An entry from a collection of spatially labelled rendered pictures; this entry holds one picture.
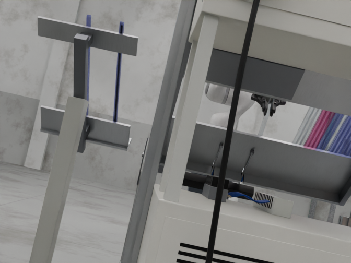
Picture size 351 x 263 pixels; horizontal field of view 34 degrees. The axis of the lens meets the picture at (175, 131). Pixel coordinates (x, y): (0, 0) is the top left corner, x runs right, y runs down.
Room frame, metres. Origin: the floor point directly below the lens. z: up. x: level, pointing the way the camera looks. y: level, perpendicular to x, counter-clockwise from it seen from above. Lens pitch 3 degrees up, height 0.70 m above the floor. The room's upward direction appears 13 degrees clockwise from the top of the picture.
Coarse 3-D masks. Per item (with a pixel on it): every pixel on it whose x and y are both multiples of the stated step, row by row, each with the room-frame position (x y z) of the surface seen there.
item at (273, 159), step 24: (168, 144) 2.04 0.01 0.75; (192, 144) 2.02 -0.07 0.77; (216, 144) 2.01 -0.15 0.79; (240, 144) 1.99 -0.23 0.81; (264, 144) 1.98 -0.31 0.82; (288, 144) 1.96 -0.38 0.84; (240, 168) 2.08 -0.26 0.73; (264, 168) 2.06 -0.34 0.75; (288, 168) 2.05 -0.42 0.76; (312, 168) 2.03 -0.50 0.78; (336, 168) 2.02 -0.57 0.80; (336, 192) 2.11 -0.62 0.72
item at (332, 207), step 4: (312, 200) 4.31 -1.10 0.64; (316, 200) 4.29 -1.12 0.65; (312, 204) 4.29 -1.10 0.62; (316, 204) 4.30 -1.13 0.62; (332, 204) 3.87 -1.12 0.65; (312, 208) 4.29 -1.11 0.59; (332, 208) 3.87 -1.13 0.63; (312, 212) 4.29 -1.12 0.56; (332, 212) 3.87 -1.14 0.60; (312, 216) 4.29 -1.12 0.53; (328, 216) 3.90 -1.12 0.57; (332, 216) 3.87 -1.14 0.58; (328, 220) 3.88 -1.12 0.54; (332, 220) 3.88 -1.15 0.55
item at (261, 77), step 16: (224, 64) 1.70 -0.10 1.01; (256, 64) 1.69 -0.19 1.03; (272, 64) 1.68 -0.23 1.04; (208, 80) 1.76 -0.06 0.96; (224, 80) 1.75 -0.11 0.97; (256, 80) 1.73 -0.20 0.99; (272, 80) 1.72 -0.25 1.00; (288, 80) 1.72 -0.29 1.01; (304, 80) 1.76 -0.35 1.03; (320, 80) 1.75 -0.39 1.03; (336, 80) 1.74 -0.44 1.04; (272, 96) 1.82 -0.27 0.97; (288, 96) 1.76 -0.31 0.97; (304, 96) 1.80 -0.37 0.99; (320, 96) 1.79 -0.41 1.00; (336, 96) 1.78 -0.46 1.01; (336, 112) 1.83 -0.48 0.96
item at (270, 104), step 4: (272, 100) 1.85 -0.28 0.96; (268, 104) 1.86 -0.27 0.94; (272, 104) 1.86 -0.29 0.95; (268, 108) 1.88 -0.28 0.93; (268, 112) 1.89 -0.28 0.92; (264, 116) 1.91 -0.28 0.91; (264, 120) 1.92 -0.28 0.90; (264, 124) 1.93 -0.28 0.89; (260, 128) 1.95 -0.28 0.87; (264, 128) 1.95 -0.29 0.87; (260, 132) 1.96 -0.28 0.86
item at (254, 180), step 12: (192, 168) 2.07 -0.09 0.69; (204, 168) 2.08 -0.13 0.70; (216, 168) 2.09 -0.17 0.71; (240, 180) 2.07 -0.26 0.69; (252, 180) 2.08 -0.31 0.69; (264, 180) 2.09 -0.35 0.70; (288, 192) 2.08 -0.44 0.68; (300, 192) 2.09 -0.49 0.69; (312, 192) 2.10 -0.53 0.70; (324, 192) 2.11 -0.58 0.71; (336, 204) 2.10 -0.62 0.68
